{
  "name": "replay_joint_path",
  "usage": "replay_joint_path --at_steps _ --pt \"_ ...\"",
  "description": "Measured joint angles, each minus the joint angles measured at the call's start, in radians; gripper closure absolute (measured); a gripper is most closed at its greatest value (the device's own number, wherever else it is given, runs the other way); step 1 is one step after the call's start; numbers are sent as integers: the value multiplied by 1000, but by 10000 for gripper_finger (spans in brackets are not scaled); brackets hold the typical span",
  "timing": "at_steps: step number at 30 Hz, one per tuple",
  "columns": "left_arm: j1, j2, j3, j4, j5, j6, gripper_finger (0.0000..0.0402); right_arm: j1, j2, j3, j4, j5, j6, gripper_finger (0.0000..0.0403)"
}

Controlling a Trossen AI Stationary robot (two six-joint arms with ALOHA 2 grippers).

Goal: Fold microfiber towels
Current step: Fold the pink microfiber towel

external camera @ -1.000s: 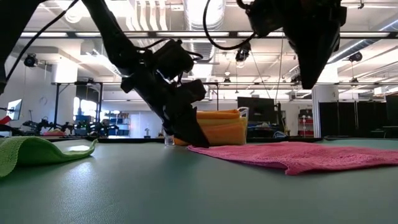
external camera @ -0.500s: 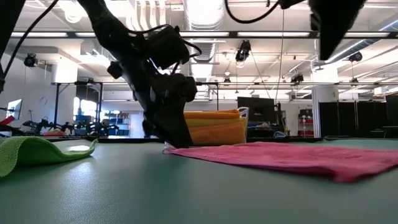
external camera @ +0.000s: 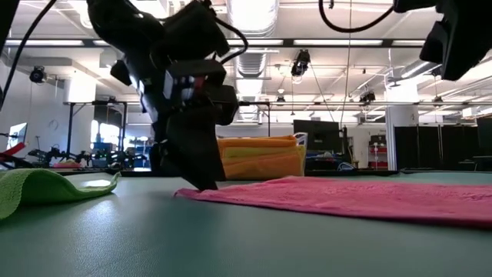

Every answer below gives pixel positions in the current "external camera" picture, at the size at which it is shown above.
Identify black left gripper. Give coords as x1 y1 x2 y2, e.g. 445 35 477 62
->
110 59 240 192

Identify yellow microfiber towel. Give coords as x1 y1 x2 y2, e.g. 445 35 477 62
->
222 145 304 159

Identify light orange microfiber towel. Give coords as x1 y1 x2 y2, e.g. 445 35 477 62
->
222 153 307 181

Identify green microfiber towel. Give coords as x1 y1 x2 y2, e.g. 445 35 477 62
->
0 168 121 220

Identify pink microfiber towel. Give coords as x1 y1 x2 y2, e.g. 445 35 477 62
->
175 175 492 230

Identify green table mat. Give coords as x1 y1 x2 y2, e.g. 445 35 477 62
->
0 171 492 277

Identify white pillar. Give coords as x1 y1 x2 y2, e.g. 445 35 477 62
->
385 76 420 170

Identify black partition panels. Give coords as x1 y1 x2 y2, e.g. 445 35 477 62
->
394 125 480 172

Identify clear plastic bin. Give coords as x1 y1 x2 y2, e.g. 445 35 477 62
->
217 132 308 181

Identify black screen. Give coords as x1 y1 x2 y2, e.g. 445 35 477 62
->
293 118 341 155

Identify red storage shelf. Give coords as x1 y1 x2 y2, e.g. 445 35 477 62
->
368 134 387 169

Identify white lit monitor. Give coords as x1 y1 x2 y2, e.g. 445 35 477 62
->
6 122 28 151

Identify slanted silver duct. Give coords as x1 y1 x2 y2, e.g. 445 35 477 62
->
399 57 443 80

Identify small black rig frame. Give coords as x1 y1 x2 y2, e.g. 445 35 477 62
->
238 101 272 138

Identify tall black rig frame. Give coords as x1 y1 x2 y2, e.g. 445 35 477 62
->
63 100 128 159

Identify silver ceiling duct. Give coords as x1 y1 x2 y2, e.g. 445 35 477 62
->
226 0 280 122

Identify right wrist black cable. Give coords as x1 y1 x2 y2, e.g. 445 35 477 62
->
317 0 395 34

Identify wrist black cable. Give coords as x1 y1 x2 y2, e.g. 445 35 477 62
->
317 0 395 34
213 17 249 65

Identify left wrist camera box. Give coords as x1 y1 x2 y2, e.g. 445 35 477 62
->
163 0 231 58

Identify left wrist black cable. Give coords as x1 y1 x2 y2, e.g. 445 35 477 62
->
213 17 249 65

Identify black hanging cable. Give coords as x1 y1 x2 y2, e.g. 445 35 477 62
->
0 0 58 108

